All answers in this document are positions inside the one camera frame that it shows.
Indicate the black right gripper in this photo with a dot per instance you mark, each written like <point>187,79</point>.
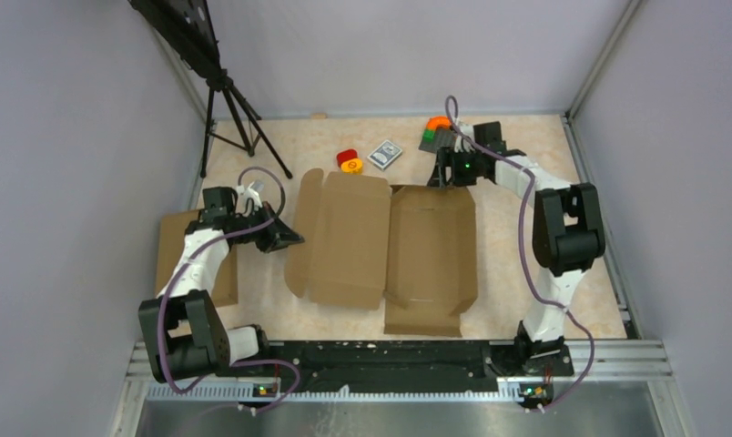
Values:
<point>447,158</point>

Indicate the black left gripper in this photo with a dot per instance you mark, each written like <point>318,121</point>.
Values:
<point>278,235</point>

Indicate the large cardboard box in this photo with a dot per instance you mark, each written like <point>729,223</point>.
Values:
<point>367,244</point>

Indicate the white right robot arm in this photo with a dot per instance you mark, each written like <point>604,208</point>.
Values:
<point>568,231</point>

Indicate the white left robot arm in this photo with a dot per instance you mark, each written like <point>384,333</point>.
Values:
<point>184,335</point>

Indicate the blue playing card box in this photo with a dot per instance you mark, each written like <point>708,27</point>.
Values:
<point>384,155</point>

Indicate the small folded cardboard box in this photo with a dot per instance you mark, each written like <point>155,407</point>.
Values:
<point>171,240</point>

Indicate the green small toy brick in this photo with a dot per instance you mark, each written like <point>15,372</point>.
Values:
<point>429,134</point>

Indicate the orange arch toy block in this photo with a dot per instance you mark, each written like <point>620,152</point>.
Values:
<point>435,122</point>

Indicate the yellow oval toy block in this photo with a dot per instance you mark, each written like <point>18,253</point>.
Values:
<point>352,166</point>

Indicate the red oval plastic block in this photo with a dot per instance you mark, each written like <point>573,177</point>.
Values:
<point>346,155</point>

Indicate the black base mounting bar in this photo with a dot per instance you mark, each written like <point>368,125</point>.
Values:
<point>401,366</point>

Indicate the black tripod stand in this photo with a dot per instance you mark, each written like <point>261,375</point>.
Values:
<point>188,27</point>

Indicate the grey lego base plate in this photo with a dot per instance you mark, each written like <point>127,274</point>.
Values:
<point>442,138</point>

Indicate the aluminium front rail frame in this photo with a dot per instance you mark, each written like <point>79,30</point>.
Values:
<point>619,388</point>

